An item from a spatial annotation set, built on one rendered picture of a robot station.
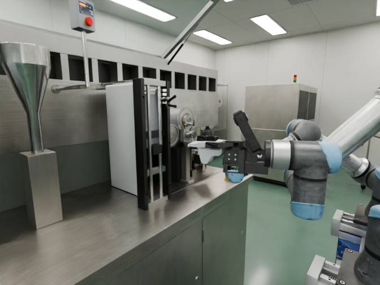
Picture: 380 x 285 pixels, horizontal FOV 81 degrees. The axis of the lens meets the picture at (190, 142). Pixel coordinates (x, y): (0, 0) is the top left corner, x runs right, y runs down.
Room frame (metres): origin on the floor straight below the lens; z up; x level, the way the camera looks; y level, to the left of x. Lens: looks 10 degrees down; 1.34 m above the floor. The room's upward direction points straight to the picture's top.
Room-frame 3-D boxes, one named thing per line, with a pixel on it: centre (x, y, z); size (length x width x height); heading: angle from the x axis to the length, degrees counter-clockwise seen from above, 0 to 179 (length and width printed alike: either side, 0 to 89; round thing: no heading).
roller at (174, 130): (1.28, 0.20, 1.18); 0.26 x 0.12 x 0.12; 52
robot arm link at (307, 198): (0.55, -0.30, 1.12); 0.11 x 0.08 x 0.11; 165
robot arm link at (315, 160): (0.54, -0.30, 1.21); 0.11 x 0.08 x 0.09; 75
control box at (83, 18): (0.88, 0.39, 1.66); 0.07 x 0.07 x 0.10; 59
